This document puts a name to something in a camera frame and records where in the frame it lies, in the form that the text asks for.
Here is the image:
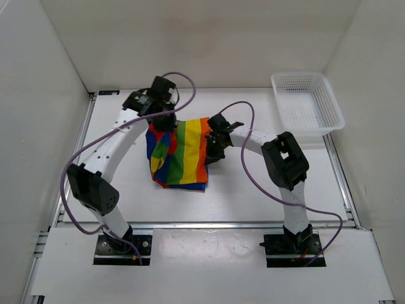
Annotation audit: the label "rainbow striped shorts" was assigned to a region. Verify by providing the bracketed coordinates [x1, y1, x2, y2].
[146, 117, 211, 191]

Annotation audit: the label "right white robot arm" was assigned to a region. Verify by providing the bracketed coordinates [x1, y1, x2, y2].
[206, 113, 313, 253]

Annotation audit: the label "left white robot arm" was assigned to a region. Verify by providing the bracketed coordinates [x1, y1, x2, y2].
[67, 76, 177, 254]

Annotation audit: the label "white plastic mesh basket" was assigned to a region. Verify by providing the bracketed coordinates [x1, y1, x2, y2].
[271, 72, 346, 138]

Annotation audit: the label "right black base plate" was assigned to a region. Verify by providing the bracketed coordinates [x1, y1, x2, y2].
[259, 234, 327, 268]

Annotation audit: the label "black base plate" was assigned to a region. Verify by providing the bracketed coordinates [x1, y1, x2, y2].
[93, 233, 153, 266]
[259, 234, 327, 268]

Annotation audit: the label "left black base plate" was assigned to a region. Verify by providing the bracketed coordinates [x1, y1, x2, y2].
[93, 233, 153, 266]

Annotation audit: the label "aluminium front rail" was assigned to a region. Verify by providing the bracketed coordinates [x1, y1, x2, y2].
[56, 219, 357, 230]

